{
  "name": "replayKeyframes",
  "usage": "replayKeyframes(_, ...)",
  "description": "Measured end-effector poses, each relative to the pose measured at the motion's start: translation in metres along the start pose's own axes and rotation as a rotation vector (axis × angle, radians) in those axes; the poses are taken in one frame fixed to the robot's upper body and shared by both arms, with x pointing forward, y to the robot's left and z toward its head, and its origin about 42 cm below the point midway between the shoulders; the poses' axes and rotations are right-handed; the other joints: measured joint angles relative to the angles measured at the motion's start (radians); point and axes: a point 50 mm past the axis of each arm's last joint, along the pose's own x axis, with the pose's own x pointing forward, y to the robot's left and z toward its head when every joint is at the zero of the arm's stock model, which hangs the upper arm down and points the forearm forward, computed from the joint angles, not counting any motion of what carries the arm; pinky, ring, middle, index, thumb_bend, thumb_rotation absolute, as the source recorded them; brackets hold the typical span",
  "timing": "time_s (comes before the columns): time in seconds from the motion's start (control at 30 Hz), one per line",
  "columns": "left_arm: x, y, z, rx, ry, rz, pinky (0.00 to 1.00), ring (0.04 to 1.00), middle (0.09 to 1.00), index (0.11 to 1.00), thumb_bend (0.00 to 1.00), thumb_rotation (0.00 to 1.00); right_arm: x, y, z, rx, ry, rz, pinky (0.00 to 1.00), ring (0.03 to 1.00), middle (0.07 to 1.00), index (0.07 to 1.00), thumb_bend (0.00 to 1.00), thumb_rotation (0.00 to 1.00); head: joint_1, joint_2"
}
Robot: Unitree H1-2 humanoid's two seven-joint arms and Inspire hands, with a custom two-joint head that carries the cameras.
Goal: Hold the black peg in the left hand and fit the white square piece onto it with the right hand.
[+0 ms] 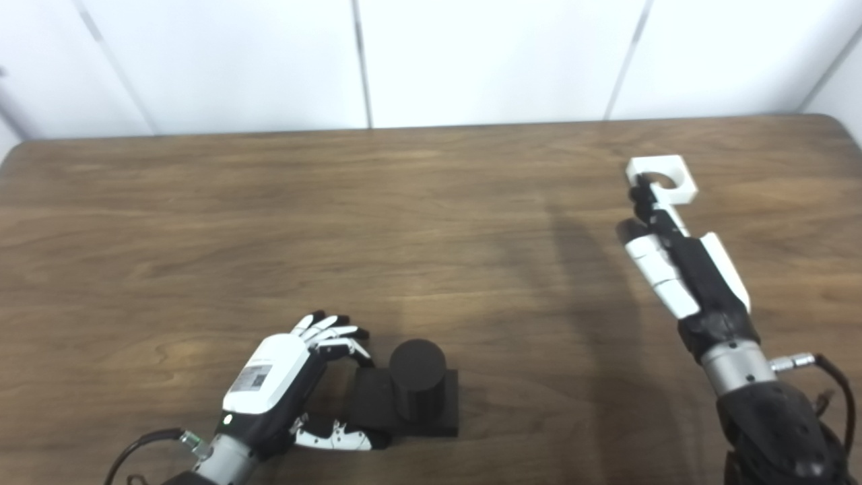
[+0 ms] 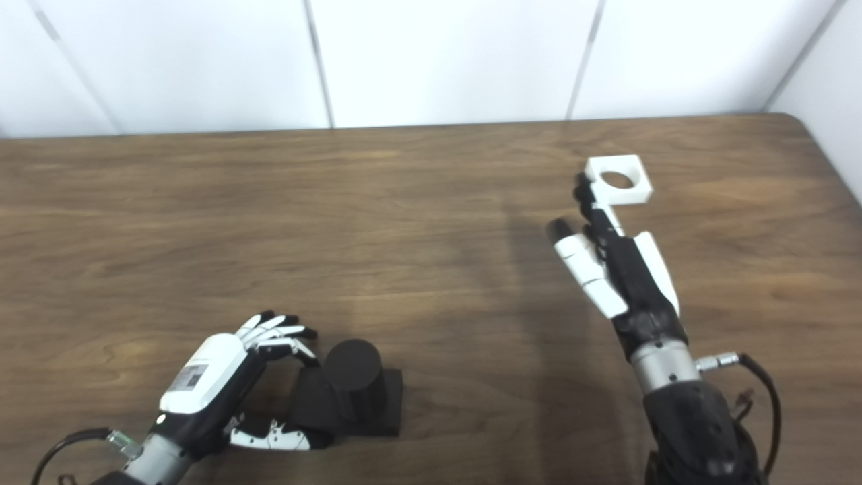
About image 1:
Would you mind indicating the white and black right hand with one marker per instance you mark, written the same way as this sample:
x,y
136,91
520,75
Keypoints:
x,y
700,276

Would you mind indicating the white and black left hand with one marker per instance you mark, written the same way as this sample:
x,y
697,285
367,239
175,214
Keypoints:
x,y
266,377

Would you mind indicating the white square piece with hole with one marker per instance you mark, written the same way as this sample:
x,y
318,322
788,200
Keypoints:
x,y
679,192

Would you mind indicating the black peg with square base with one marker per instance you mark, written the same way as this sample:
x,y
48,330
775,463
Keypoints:
x,y
417,384

